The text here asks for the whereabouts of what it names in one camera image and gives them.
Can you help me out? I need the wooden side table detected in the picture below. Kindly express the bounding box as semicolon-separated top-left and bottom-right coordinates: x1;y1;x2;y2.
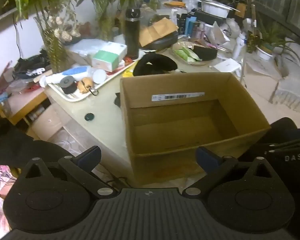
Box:
0;87;53;130

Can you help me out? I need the white pill jar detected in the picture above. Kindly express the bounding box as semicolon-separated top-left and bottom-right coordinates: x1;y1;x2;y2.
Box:
92;69;107;84

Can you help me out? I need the long black box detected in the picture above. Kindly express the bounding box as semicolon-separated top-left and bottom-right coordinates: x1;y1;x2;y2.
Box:
195;10;228;22

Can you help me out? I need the pink pump bottle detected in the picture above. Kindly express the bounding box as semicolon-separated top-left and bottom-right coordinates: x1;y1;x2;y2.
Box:
196;22;206;38

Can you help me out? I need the pink patterned cloth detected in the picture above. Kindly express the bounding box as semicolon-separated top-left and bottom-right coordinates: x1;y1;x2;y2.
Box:
0;164;22;233

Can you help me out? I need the yellow folded cloth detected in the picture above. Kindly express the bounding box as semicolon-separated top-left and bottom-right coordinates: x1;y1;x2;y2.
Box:
164;1;185;8

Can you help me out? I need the black zip case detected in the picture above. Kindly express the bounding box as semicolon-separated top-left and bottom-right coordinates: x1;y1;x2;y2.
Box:
145;31;178;51

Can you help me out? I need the glass dish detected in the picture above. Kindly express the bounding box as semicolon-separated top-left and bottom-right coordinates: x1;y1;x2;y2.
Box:
172;41;219;66

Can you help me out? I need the black cosmetic box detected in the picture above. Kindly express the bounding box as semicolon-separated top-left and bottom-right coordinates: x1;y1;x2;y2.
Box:
177;13;187;35

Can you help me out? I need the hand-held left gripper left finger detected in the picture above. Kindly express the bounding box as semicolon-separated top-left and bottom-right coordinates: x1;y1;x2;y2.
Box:
22;145;117;199

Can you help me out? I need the white plastic package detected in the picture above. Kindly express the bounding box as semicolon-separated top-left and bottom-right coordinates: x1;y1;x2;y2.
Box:
65;39;108;57

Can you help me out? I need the black sponge pouch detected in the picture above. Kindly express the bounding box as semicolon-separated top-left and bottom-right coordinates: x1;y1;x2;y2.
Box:
193;45;218;61

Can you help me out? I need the brown paper envelope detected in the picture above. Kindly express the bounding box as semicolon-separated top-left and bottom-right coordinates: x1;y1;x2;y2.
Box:
139;17;178;47

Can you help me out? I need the dark cloth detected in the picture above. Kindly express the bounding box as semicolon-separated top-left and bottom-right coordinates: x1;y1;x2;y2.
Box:
0;119;73;170
267;117;300;143

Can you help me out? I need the grey fringed blanket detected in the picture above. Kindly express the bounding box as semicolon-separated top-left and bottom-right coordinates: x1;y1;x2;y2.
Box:
267;37;300;113

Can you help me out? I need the blue cosmetic box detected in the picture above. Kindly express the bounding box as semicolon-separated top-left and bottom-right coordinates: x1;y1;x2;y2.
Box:
185;16;197;36

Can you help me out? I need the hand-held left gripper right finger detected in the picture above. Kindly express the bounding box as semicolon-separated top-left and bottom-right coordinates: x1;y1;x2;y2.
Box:
182;146;274;198

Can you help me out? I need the beige storage box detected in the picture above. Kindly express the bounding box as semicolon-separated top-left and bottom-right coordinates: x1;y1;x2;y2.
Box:
31;105;65;140

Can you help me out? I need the black thermos bottle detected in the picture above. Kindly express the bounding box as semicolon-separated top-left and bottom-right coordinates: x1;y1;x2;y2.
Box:
124;8;140;58

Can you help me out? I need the white food container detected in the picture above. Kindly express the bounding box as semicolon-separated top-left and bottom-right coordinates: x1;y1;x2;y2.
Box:
200;0;240;18

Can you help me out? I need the black printed cloth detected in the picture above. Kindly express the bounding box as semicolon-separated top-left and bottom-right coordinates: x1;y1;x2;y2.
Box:
12;49;52;80

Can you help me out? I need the red printed box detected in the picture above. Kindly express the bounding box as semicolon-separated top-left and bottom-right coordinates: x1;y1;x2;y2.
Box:
107;57;135;75

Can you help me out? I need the white cosmetic box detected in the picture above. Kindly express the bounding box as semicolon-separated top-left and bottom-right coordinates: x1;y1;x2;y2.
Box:
169;9;178;25

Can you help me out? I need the grey round speaker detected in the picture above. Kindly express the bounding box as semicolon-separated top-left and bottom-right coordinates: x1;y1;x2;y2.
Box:
59;75;77;95

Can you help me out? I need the green wipe packet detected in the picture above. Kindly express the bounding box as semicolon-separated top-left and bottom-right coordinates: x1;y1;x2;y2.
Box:
176;49;194;62
182;47;202;61

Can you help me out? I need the white blue lotion bottle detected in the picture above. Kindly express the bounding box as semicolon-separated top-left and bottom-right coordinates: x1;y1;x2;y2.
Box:
39;65;93;88

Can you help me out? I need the black plush hat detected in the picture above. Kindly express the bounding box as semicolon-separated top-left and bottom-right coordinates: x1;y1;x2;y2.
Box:
132;53;178;77

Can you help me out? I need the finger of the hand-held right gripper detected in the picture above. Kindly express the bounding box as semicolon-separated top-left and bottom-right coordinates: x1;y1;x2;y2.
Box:
264;143;300;155
262;135;300;148

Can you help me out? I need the dark window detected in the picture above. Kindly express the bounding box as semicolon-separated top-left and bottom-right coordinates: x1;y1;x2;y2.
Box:
250;0;300;38

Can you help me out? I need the cardboard box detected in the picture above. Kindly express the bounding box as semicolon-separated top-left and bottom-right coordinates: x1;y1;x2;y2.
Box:
119;72;272;187

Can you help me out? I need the yellow wipes pack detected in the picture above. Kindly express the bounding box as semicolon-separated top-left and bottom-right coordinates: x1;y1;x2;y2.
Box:
122;62;138;78

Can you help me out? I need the white paper bag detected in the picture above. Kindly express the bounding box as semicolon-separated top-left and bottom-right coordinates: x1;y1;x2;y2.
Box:
206;21;230;44

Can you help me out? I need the potted plant in white pot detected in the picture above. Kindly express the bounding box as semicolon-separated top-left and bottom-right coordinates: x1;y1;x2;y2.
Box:
255;22;300;63

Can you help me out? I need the white tray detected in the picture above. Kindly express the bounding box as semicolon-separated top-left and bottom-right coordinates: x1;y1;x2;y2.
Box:
47;50;146;102

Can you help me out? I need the white flat box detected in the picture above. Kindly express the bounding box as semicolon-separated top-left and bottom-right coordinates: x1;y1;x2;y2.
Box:
210;58;241;73

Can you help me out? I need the glass vase with plant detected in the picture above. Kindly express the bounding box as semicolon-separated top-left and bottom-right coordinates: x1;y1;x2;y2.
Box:
0;0;78;73

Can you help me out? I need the white handheld gimbal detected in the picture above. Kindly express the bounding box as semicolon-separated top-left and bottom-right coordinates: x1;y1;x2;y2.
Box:
232;17;259;60

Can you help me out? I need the wooden figure keychain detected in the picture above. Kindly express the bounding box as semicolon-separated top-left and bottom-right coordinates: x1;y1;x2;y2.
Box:
77;77;99;96

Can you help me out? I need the green white tissue pack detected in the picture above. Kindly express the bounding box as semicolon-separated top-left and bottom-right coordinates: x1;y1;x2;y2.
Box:
91;41;127;72

